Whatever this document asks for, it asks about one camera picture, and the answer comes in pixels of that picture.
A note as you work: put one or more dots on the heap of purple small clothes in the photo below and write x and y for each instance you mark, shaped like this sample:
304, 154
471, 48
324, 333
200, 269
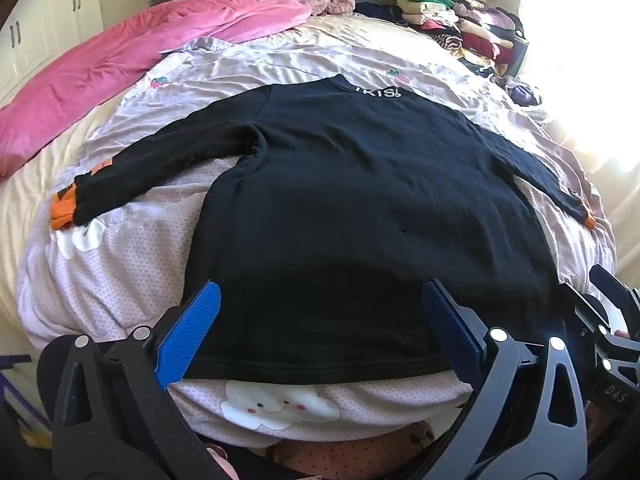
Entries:
522, 92

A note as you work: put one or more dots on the lilac printed bed cover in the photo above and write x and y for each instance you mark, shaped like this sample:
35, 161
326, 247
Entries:
125, 270

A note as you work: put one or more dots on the beige bed sheet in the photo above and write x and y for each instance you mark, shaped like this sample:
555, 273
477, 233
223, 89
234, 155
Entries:
30, 200

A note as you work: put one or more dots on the person's dotted pink pyjamas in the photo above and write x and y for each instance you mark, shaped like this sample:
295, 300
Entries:
350, 460

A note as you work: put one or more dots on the black long-sleeved sweater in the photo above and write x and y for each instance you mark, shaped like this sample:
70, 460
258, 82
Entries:
350, 210

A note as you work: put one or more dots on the pile of folded clothes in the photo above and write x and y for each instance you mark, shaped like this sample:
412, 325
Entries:
450, 20

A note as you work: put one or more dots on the dark nightstand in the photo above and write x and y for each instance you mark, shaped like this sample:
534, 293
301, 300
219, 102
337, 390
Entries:
520, 50

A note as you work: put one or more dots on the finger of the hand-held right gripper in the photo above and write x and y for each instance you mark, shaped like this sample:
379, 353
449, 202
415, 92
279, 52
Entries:
612, 282
580, 307

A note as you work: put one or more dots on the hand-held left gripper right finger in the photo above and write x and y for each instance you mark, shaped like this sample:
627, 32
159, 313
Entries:
450, 330

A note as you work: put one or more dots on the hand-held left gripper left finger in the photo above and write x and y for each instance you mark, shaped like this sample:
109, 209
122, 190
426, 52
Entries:
192, 330

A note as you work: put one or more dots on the pink fluffy garment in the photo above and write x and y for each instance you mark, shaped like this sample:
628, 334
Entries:
330, 0

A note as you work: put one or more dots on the white wardrobe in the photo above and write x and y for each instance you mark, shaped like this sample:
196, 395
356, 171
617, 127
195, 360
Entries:
45, 15

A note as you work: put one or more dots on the pink quilt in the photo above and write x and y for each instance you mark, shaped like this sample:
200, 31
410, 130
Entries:
125, 50

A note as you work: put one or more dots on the cream curtain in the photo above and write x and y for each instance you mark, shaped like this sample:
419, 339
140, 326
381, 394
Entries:
590, 85

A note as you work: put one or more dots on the dark navy garment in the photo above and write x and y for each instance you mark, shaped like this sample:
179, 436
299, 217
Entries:
380, 12

